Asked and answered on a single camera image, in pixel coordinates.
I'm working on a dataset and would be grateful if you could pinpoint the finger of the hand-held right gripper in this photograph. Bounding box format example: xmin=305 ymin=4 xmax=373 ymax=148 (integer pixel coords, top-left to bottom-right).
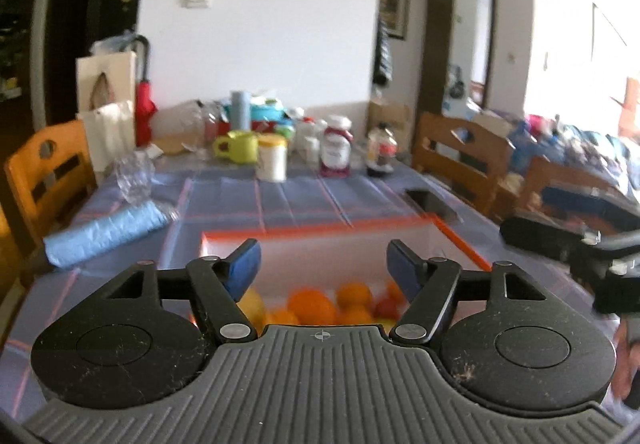
xmin=542 ymin=186 xmax=640 ymax=220
xmin=500 ymin=216 xmax=601 ymax=267

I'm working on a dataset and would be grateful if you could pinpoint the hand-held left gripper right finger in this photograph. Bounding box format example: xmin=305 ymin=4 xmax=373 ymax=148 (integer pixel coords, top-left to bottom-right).
xmin=387 ymin=240 xmax=548 ymax=342

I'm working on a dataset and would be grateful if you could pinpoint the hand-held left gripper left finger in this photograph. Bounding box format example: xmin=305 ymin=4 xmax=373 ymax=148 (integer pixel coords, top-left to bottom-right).
xmin=100 ymin=239 xmax=262 ymax=344

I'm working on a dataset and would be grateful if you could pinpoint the small red tomato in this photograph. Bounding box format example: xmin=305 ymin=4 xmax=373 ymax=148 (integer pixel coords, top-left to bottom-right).
xmin=375 ymin=298 xmax=402 ymax=323

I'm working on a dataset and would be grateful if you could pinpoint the large orange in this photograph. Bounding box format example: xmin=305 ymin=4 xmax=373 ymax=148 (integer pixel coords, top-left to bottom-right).
xmin=287 ymin=289 xmax=336 ymax=326

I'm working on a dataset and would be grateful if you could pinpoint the orange cardboard box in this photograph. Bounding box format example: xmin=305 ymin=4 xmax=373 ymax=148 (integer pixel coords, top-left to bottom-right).
xmin=200 ymin=216 xmax=493 ymax=331

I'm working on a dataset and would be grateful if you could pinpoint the person's right hand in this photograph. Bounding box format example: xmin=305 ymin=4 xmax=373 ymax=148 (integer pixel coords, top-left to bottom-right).
xmin=614 ymin=316 xmax=640 ymax=410

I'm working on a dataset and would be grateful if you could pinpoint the wooden dining chair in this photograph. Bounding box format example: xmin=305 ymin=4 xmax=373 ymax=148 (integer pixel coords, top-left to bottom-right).
xmin=412 ymin=111 xmax=516 ymax=218
xmin=4 ymin=120 xmax=99 ymax=297
xmin=492 ymin=156 xmax=628 ymax=226

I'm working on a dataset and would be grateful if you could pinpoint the black phone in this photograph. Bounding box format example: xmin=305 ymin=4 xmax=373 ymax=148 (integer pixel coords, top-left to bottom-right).
xmin=405 ymin=189 xmax=461 ymax=225

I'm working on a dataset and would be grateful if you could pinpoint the white canister yellow lid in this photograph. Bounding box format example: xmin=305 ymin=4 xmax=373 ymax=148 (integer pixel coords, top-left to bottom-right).
xmin=256 ymin=134 xmax=289 ymax=183

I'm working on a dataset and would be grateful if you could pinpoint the dark bottle white cap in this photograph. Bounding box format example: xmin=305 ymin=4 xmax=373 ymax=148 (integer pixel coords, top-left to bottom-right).
xmin=366 ymin=123 xmax=399 ymax=178

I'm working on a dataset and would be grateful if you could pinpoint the green mug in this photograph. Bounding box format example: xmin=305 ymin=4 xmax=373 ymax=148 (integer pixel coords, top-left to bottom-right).
xmin=213 ymin=130 xmax=260 ymax=165

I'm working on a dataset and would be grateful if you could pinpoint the red pill bottle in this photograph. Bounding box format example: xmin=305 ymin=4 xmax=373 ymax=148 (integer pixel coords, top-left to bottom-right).
xmin=320 ymin=115 xmax=354 ymax=178

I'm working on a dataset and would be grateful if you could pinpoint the clear drinking glass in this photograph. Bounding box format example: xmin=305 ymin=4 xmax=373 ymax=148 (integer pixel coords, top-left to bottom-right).
xmin=112 ymin=151 xmax=156 ymax=206

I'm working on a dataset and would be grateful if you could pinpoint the folded blue umbrella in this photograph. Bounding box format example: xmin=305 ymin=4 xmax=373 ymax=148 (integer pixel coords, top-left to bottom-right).
xmin=30 ymin=201 xmax=174 ymax=273

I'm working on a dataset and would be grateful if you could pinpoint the brown cardboard box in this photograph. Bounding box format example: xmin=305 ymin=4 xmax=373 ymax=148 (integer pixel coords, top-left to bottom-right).
xmin=367 ymin=101 xmax=414 ymax=146

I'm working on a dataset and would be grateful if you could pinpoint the blue-grey tumbler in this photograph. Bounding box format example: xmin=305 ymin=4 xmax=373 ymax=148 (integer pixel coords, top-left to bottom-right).
xmin=230 ymin=90 xmax=251 ymax=131

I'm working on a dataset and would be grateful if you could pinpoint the teal lidded container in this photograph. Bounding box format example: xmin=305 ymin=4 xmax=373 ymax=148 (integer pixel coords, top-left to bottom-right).
xmin=250 ymin=99 xmax=287 ymax=123

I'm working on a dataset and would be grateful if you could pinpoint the dark hanging bag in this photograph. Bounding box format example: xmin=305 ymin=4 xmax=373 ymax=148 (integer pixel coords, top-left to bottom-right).
xmin=447 ymin=66 xmax=469 ymax=100

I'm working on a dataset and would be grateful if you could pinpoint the red umbrella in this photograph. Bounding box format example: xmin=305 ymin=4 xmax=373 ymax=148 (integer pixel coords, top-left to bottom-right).
xmin=132 ymin=35 xmax=159 ymax=148

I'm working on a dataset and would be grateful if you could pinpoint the plain white paper bag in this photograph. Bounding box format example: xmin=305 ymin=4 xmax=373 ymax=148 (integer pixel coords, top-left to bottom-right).
xmin=81 ymin=99 xmax=137 ymax=175

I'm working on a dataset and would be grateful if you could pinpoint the dark hanging jacket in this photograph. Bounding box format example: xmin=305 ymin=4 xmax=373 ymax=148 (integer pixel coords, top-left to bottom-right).
xmin=372 ymin=19 xmax=394 ymax=86

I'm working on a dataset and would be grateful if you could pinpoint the dark wooden door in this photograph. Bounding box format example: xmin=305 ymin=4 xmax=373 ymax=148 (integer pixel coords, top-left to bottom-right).
xmin=47 ymin=0 xmax=152 ymax=126

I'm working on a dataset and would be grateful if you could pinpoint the dark shelf cabinet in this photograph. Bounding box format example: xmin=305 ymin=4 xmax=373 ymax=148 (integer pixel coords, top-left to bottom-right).
xmin=0 ymin=0 xmax=47 ymax=127

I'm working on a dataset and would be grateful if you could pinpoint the small framed wall picture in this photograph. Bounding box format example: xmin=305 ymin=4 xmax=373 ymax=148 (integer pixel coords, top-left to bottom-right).
xmin=380 ymin=0 xmax=411 ymax=41

